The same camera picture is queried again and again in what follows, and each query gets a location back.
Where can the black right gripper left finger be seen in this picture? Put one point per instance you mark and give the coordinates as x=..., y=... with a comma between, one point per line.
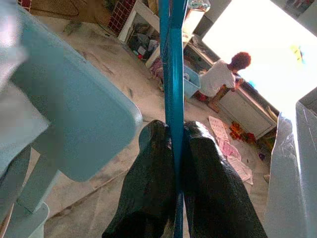
x=148, y=188

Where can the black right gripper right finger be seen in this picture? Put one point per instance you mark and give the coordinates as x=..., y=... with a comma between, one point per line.
x=213, y=196

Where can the blue plastic hanger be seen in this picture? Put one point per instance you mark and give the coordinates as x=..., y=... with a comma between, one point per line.
x=174, y=74

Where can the white shirt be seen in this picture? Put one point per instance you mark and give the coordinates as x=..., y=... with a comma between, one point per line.
x=19, y=129

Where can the light blue folding table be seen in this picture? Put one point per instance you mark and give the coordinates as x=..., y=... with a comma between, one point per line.
x=292, y=186

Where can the white television cabinet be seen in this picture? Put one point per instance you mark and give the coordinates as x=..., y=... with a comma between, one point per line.
x=247, y=114

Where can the light blue plastic chair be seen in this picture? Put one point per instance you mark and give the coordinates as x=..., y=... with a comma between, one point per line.
x=86, y=111

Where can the light blue plastic bin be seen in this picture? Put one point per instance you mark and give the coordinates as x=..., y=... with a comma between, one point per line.
x=192, y=84

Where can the child in white shirt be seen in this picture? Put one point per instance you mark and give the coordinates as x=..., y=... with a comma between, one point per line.
x=218, y=79

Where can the purple cloth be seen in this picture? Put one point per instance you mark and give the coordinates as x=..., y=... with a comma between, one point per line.
x=157, y=69

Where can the television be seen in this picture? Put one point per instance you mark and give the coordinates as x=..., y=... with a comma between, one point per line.
x=260, y=49

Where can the white open shelf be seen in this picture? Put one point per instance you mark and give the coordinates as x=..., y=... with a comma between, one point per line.
x=148, y=13

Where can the red brick pattern panel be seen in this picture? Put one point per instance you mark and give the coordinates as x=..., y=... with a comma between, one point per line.
x=121, y=15
x=24, y=5

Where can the brown rug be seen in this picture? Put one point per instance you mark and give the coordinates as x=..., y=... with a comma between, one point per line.
x=62, y=7

